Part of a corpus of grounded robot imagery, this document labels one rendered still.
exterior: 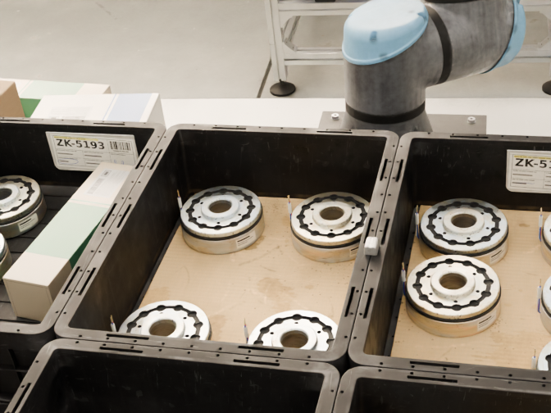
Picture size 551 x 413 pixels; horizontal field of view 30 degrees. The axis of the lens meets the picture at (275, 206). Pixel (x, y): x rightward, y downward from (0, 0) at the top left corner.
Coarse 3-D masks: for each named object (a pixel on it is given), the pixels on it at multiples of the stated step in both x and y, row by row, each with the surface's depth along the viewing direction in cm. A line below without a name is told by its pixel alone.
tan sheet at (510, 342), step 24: (528, 216) 126; (528, 240) 122; (408, 264) 121; (504, 264) 119; (528, 264) 119; (504, 288) 116; (528, 288) 115; (504, 312) 113; (528, 312) 112; (408, 336) 111; (432, 336) 111; (480, 336) 110; (504, 336) 110; (528, 336) 109; (432, 360) 108; (456, 360) 108; (480, 360) 107; (504, 360) 107; (528, 360) 107
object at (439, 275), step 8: (440, 272) 113; (448, 272) 113; (456, 272) 113; (464, 272) 113; (432, 280) 112; (440, 280) 113; (472, 280) 112; (432, 288) 112; (440, 288) 111; (464, 288) 111; (472, 288) 111; (440, 296) 111; (448, 296) 111; (456, 296) 110; (464, 296) 111
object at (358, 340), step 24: (408, 144) 123; (504, 144) 122; (528, 144) 121; (384, 216) 112; (384, 240) 111; (384, 264) 106; (360, 312) 100; (360, 336) 98; (360, 360) 95; (384, 360) 95; (408, 360) 94
